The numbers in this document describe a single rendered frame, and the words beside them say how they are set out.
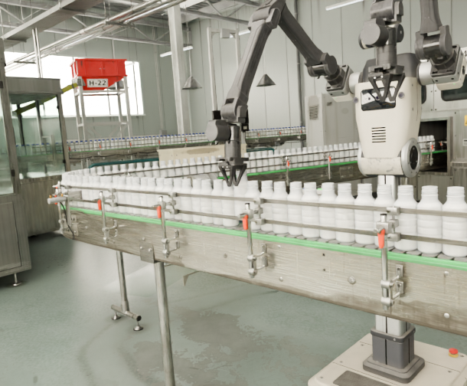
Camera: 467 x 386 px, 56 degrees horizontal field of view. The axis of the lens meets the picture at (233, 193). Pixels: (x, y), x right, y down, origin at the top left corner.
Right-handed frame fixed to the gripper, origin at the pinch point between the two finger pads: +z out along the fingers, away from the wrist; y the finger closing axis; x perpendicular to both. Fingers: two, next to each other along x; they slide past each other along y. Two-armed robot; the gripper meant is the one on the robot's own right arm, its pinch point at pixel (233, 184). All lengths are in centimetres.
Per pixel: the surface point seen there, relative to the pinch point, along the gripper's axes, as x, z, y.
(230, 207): -3.8, 8.6, -2.5
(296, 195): 24.6, 3.0, -2.8
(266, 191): 12.3, 2.3, -2.9
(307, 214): 29.5, 8.5, -1.4
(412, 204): 61, 4, -2
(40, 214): -528, 63, -155
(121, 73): -600, -173, -339
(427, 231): 65, 10, -1
